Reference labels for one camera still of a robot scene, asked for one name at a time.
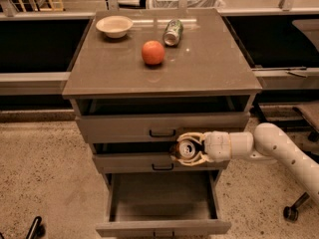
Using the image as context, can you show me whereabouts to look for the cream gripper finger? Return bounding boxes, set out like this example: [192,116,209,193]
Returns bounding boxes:
[170,155,207,166]
[176,132,205,145]

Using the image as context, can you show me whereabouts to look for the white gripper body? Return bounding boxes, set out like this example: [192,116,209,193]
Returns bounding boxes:
[203,131,231,162]

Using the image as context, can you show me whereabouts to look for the orange soda can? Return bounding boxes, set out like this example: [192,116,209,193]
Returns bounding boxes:
[170,140,197,160]

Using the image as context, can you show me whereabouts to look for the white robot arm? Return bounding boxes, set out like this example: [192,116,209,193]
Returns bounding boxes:
[170,122,319,203]

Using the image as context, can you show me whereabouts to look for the grey bottom drawer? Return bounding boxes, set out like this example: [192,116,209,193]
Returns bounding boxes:
[96,170,231,238]

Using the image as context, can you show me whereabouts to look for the grey drawer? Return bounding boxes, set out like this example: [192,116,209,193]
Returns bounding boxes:
[72,95,252,144]
[96,170,231,238]
[92,141,228,173]

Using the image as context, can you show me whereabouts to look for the grey drawer cabinet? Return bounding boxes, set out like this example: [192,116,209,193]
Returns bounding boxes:
[61,7,263,239]

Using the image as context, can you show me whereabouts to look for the grey middle drawer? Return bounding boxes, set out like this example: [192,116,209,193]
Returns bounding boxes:
[92,141,228,173]

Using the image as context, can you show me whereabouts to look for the grey top drawer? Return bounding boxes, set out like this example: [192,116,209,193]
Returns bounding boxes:
[72,95,252,144]

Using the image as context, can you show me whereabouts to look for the green soda can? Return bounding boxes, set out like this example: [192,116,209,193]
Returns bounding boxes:
[162,19,183,47]

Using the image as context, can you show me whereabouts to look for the black rolling chair base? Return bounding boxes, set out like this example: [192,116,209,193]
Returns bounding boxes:
[249,98,319,222]

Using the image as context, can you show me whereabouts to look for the red orange apple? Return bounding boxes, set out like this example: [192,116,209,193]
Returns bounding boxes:
[142,41,164,65]

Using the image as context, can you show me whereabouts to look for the white ceramic bowl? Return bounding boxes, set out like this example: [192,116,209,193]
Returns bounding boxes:
[96,16,134,39]

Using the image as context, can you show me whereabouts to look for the black object bottom left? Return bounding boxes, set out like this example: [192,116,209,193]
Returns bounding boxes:
[26,216,46,239]

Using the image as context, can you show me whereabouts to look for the white wire basket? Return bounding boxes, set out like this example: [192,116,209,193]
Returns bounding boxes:
[147,0,225,9]

